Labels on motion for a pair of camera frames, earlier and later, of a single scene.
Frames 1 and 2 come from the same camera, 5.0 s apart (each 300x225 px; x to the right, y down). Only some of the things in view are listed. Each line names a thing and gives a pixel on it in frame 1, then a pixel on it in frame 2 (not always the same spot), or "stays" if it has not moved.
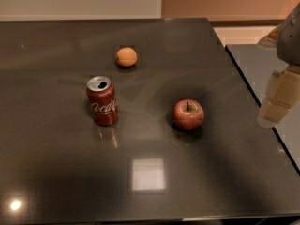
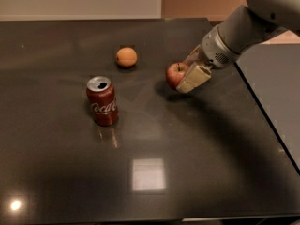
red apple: [188, 114] -> [175, 73]
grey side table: [258, 63] stays
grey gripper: [290, 42] -> [214, 51]
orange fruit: [127, 56] stays
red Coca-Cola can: [103, 99] stays
